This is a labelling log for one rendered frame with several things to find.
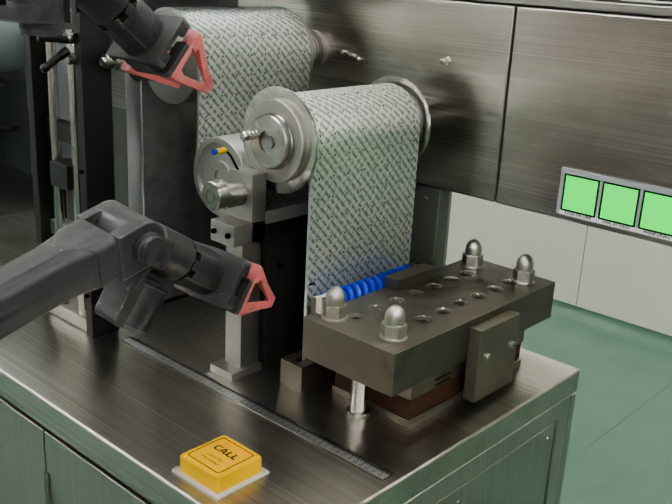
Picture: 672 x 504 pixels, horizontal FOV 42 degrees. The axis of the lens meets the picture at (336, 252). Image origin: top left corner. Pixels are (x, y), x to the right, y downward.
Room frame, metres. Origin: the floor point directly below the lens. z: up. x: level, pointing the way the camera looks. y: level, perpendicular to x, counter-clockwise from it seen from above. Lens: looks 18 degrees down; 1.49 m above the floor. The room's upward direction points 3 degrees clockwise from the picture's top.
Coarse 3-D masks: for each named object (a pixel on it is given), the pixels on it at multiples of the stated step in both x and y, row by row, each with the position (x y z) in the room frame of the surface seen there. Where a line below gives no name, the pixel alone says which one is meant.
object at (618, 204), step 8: (608, 184) 1.21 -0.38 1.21; (608, 192) 1.21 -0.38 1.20; (616, 192) 1.20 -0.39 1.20; (624, 192) 1.19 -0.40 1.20; (632, 192) 1.19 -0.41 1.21; (608, 200) 1.21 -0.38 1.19; (616, 200) 1.20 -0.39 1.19; (624, 200) 1.19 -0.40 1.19; (632, 200) 1.18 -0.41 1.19; (608, 208) 1.21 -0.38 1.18; (616, 208) 1.20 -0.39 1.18; (624, 208) 1.19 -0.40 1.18; (632, 208) 1.18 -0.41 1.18; (600, 216) 1.21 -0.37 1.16; (608, 216) 1.21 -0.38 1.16; (616, 216) 1.20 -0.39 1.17; (624, 216) 1.19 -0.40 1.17; (632, 216) 1.18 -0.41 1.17; (632, 224) 1.18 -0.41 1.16
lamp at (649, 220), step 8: (648, 200) 1.17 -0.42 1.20; (656, 200) 1.16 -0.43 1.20; (664, 200) 1.16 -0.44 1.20; (648, 208) 1.17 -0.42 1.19; (656, 208) 1.16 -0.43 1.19; (664, 208) 1.15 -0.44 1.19; (648, 216) 1.17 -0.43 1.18; (656, 216) 1.16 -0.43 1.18; (664, 216) 1.15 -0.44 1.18; (640, 224) 1.17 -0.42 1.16; (648, 224) 1.17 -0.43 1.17; (656, 224) 1.16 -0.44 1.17; (664, 224) 1.15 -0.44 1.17; (664, 232) 1.15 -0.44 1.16
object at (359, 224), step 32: (416, 160) 1.33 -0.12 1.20; (320, 192) 1.17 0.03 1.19; (352, 192) 1.22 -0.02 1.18; (384, 192) 1.28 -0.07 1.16; (320, 224) 1.18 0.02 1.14; (352, 224) 1.23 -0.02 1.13; (384, 224) 1.28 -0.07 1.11; (320, 256) 1.18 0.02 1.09; (352, 256) 1.23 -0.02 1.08; (384, 256) 1.29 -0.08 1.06; (320, 288) 1.18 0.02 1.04
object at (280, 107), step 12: (264, 108) 1.20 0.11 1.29; (276, 108) 1.19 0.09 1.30; (288, 108) 1.17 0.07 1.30; (252, 120) 1.22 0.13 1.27; (288, 120) 1.17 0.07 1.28; (300, 120) 1.17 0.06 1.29; (300, 132) 1.16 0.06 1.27; (300, 144) 1.16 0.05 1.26; (252, 156) 1.22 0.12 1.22; (300, 156) 1.16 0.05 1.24; (264, 168) 1.20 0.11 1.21; (288, 168) 1.17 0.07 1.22; (300, 168) 1.16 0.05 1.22; (276, 180) 1.18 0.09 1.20; (288, 180) 1.18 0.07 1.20
